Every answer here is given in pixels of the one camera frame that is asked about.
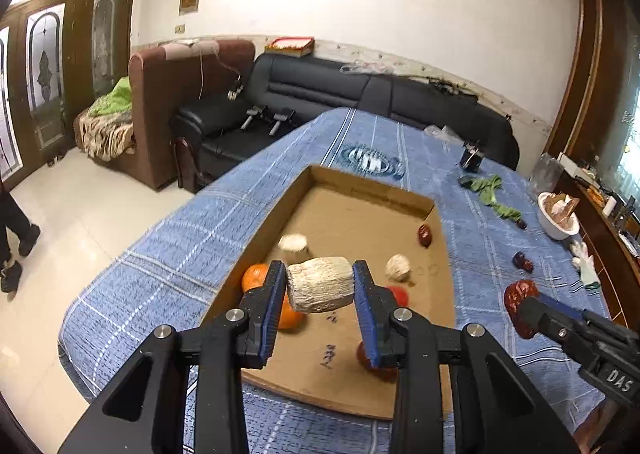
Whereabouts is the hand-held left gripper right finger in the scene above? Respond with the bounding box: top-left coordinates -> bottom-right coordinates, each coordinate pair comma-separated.
352,260 -> 581,454

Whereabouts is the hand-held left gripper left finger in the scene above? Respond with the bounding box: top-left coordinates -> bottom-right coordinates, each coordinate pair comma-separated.
57,260 -> 288,454

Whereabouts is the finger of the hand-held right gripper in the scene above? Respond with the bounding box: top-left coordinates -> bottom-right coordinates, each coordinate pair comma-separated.
537,293 -> 586,326
520,296 -> 583,351

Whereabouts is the mandarin orange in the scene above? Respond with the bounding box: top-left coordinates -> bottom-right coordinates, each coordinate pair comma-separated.
276,293 -> 306,332
241,262 -> 273,293

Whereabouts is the large wrinkled red date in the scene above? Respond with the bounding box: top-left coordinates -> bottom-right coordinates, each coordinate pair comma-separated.
504,279 -> 542,341

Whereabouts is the long white foam cylinder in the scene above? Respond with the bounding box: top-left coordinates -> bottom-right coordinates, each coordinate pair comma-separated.
286,256 -> 355,313

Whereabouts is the small white foam ball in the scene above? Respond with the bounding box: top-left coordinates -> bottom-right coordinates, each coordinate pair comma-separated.
385,254 -> 412,282

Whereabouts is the long red date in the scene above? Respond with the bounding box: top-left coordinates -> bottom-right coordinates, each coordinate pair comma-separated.
356,340 -> 398,381

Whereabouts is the short white foam cylinder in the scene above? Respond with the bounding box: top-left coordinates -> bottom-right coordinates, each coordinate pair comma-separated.
278,233 -> 308,265

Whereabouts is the cardboard box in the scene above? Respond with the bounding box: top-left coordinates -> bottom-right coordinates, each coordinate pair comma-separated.
198,165 -> 457,422

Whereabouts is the white plastic bowl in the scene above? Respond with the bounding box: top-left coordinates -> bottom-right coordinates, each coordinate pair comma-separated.
537,192 -> 582,241

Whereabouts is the gold foil bag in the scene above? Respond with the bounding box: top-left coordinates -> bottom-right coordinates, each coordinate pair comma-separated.
544,192 -> 581,222

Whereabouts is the green leafy vegetable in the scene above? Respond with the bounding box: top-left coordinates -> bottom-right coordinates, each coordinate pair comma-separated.
470,175 -> 522,222

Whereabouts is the clear plastic container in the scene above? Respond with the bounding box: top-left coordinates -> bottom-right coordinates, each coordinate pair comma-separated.
530,152 -> 563,192

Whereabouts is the black electronic device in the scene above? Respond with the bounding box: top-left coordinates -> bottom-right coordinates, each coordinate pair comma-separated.
460,140 -> 486,171

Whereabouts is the clear plastic bag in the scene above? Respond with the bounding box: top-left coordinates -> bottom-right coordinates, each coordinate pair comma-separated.
424,125 -> 466,145
341,60 -> 396,76

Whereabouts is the black leather sofa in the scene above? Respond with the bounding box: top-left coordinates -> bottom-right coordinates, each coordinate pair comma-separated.
170,54 -> 521,195

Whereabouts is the brown armchair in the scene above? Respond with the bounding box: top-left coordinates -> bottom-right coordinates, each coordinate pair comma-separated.
74,39 -> 256,192

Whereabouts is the beige fringed blanket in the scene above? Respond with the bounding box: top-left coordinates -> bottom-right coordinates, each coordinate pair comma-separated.
80,111 -> 136,162

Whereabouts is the green cloth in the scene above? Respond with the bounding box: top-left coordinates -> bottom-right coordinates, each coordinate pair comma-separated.
87,76 -> 133,117

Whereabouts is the red and gold gift box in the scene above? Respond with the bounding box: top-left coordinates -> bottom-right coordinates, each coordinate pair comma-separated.
264,36 -> 316,58

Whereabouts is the wooden door with glass panels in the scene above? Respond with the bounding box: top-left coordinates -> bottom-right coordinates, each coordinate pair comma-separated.
0,0 -> 146,190

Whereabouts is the white cord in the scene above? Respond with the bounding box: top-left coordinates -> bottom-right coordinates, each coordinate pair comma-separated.
197,41 -> 246,101

